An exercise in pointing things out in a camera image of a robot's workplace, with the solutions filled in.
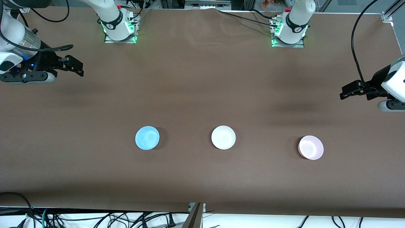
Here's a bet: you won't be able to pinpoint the pink bowl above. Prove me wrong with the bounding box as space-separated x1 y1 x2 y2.
298 135 324 160

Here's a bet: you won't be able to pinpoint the blue bowl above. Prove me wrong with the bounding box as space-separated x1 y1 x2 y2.
135 126 160 150

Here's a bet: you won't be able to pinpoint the white bowl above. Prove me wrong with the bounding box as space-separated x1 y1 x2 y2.
211 125 236 150

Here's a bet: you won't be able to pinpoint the colourful background objects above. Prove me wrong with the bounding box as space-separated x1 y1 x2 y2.
261 0 285 8

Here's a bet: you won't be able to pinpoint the brown table cover sheet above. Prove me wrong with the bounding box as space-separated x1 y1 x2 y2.
0 6 405 219

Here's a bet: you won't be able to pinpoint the aluminium profile bar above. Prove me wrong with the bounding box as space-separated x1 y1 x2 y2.
182 203 206 228

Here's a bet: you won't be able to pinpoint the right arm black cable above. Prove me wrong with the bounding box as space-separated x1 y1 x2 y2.
0 32 74 53

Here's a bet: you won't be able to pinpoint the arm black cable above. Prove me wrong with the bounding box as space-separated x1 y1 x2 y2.
0 32 74 53
351 0 379 84

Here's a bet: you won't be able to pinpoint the thin black cable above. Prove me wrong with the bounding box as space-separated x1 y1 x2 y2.
28 0 70 23

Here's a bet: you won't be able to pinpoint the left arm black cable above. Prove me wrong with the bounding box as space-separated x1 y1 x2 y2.
351 0 379 84

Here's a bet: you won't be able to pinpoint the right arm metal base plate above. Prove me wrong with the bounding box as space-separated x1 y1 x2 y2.
104 30 138 44

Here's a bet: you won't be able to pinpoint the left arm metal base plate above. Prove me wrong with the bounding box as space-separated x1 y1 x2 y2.
271 37 305 48

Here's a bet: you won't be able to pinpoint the aluminium frame extrusion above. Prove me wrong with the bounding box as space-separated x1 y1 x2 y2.
384 0 405 18

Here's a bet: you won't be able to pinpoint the black cable on table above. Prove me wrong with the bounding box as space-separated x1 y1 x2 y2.
218 10 280 29

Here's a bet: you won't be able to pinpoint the black looped cable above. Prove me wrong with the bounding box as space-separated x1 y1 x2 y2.
0 192 34 222

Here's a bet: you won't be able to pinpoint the aluminium frame rail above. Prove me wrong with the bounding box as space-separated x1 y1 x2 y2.
184 0 232 10

